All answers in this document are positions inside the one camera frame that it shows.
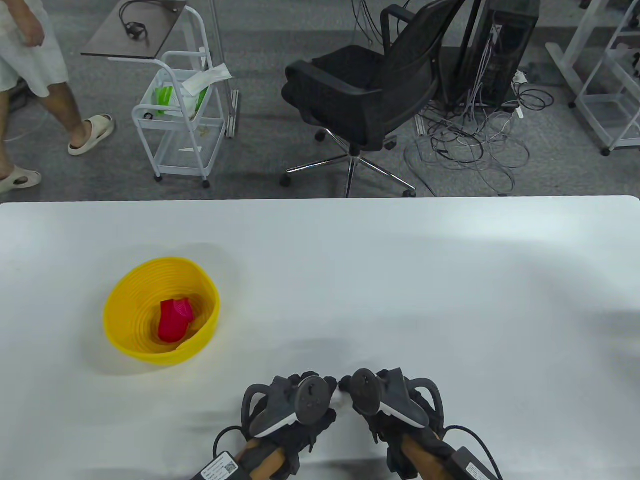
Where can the person's right hand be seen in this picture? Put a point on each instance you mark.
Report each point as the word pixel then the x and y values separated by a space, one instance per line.
pixel 395 436

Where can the person's left hand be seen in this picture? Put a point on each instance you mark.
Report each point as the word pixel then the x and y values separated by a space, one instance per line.
pixel 300 435

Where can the white sock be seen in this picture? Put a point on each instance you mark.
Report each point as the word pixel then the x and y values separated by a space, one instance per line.
pixel 341 397

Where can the person's right forearm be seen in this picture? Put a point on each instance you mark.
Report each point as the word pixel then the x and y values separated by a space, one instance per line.
pixel 425 460

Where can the person's left forearm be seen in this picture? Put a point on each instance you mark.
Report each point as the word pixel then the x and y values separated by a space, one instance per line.
pixel 262 457

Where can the black right glove sensor module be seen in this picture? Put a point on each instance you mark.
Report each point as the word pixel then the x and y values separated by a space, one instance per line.
pixel 400 462

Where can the black glove sensor module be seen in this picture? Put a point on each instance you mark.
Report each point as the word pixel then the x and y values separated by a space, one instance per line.
pixel 287 465
pixel 400 462

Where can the black left glove sensor module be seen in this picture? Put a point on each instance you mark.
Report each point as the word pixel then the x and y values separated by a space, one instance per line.
pixel 287 465

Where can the grey white left hand controller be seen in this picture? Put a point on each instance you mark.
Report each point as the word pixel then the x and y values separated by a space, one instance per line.
pixel 312 400

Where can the grey white hand controller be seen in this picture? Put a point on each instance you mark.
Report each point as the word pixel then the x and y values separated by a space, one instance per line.
pixel 365 392
pixel 312 400

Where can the grey white right hand controller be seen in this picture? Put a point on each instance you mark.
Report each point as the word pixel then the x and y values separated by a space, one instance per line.
pixel 365 392

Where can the black labelled left wrist box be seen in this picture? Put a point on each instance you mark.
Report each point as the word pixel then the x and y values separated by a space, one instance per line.
pixel 222 467

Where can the black right wrist box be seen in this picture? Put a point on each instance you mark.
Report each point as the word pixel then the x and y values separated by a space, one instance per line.
pixel 475 467

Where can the yellow woven basket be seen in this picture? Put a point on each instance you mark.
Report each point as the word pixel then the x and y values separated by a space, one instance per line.
pixel 130 310

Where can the white wheeled cart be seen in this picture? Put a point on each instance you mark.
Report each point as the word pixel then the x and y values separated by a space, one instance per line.
pixel 175 157

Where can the black office chair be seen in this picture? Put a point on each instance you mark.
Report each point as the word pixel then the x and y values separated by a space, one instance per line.
pixel 350 85

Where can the green packet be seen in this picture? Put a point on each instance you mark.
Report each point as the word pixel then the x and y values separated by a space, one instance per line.
pixel 164 97

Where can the beige sandal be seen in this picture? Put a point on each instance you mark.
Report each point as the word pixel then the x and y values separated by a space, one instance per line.
pixel 95 131
pixel 20 180

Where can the white paper sheet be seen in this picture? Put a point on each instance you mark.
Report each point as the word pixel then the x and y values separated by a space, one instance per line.
pixel 210 76

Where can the white power strip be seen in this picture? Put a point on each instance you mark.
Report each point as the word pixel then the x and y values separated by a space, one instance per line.
pixel 520 76

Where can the white metal rack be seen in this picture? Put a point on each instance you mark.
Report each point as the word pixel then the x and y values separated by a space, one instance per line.
pixel 600 107

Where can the black computer tower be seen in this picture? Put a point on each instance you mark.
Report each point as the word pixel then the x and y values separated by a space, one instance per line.
pixel 515 45

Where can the dark brown side table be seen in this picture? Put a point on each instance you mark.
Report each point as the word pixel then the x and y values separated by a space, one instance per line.
pixel 110 45

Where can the white desk leg frame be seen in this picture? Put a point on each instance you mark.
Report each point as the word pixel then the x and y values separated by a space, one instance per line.
pixel 562 62

